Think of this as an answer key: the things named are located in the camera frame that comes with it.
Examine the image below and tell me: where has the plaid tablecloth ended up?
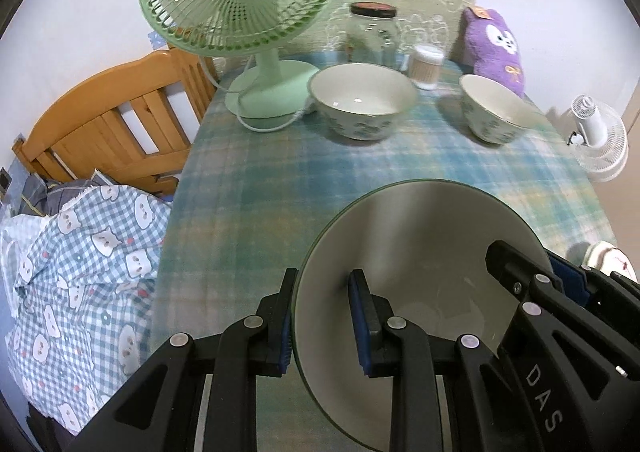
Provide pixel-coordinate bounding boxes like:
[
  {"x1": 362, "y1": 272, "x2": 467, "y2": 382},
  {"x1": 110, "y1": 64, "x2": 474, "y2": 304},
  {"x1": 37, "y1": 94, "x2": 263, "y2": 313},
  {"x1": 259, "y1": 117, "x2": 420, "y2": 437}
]
[{"x1": 150, "y1": 50, "x2": 621, "y2": 452}]

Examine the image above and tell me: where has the blue checked printed blanket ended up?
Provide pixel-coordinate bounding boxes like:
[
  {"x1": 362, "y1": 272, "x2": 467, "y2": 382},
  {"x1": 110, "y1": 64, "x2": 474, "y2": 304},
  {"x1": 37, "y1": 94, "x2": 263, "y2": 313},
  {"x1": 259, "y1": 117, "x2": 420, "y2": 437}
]
[{"x1": 0, "y1": 184, "x2": 173, "y2": 438}]

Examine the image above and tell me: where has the glass jar with dark lid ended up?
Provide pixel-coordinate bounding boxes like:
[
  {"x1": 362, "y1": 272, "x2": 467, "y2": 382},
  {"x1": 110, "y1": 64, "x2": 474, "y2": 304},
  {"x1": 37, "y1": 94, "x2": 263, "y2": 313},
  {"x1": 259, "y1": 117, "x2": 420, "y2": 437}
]
[{"x1": 346, "y1": 2, "x2": 401, "y2": 70}]

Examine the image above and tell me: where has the cotton swab container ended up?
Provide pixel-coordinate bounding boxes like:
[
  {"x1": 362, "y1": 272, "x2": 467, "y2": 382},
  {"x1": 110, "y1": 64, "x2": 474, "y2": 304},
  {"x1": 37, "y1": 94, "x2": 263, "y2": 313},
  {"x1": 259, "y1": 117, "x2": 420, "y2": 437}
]
[{"x1": 410, "y1": 44, "x2": 446, "y2": 91}]

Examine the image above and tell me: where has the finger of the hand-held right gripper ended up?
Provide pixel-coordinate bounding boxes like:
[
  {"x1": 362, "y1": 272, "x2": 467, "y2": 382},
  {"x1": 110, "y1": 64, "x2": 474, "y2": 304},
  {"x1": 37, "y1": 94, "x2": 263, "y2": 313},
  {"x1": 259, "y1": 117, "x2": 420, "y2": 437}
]
[
  {"x1": 547, "y1": 252, "x2": 640, "y2": 314},
  {"x1": 485, "y1": 241, "x2": 567, "y2": 319}
]

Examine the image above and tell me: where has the green floral ceramic bowl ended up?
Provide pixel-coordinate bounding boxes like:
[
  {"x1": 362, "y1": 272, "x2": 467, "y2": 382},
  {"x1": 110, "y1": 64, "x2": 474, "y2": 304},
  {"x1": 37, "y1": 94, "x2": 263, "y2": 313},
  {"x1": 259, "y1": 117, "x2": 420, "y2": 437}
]
[
  {"x1": 458, "y1": 74, "x2": 543, "y2": 147},
  {"x1": 306, "y1": 63, "x2": 419, "y2": 142},
  {"x1": 291, "y1": 180, "x2": 551, "y2": 450}
]

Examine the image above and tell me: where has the white clip fan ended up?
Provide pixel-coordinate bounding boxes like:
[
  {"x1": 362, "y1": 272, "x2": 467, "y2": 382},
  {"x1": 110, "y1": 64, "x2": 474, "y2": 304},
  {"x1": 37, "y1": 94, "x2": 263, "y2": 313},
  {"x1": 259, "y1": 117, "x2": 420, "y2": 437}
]
[{"x1": 567, "y1": 93, "x2": 629, "y2": 183}]

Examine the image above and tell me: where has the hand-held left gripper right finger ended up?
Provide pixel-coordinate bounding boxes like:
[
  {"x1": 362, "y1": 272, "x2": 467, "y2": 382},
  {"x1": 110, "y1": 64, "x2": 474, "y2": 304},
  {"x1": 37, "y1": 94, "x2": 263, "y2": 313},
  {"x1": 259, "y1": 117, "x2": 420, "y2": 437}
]
[{"x1": 348, "y1": 269, "x2": 507, "y2": 452}]

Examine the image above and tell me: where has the grey cloth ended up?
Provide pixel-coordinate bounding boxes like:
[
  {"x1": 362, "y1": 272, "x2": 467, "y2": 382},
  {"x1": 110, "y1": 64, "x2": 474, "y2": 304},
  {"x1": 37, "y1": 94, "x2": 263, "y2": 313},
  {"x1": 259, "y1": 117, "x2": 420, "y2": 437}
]
[{"x1": 15, "y1": 172, "x2": 101, "y2": 218}]

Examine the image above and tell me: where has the wooden bed headboard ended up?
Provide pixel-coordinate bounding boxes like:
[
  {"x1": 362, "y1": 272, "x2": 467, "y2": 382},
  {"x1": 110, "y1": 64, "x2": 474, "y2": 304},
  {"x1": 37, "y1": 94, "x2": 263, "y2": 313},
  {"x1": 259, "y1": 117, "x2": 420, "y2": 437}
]
[{"x1": 11, "y1": 48, "x2": 218, "y2": 198}]

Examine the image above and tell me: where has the purple plush rabbit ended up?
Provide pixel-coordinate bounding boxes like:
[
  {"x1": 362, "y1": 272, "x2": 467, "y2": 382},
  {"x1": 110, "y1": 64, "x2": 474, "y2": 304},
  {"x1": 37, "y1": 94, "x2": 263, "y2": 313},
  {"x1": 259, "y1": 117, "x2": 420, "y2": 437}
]
[{"x1": 460, "y1": 6, "x2": 527, "y2": 98}]

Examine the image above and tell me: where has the white fan cable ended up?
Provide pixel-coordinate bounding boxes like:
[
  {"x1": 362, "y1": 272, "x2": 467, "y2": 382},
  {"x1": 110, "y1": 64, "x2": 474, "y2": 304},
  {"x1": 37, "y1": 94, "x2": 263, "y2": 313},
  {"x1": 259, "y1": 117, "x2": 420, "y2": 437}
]
[{"x1": 197, "y1": 54, "x2": 319, "y2": 133}]

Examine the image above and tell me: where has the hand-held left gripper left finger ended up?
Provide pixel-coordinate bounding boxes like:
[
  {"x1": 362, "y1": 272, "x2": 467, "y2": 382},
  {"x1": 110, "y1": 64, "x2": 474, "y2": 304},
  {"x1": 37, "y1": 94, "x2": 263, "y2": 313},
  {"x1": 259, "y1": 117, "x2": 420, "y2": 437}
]
[{"x1": 65, "y1": 268, "x2": 299, "y2": 452}]

